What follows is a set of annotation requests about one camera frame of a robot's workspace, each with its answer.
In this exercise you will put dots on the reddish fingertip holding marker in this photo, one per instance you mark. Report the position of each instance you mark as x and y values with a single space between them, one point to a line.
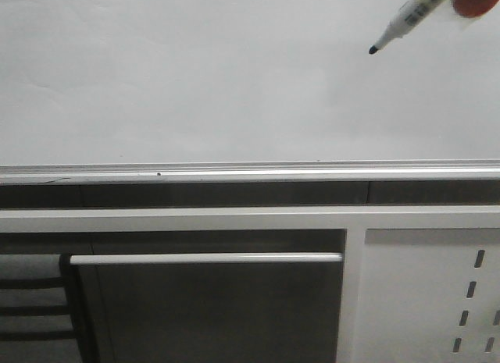
473 8

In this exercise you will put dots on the white black-tipped whiteboard marker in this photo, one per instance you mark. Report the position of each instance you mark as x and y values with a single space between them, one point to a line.
408 17

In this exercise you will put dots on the white horizontal rod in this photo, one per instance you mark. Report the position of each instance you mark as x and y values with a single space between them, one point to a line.
206 258

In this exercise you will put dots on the white metal shelving frame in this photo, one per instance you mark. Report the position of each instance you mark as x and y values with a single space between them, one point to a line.
421 283

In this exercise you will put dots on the white whiteboard with aluminium frame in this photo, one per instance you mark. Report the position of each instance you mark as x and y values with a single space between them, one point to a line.
192 90

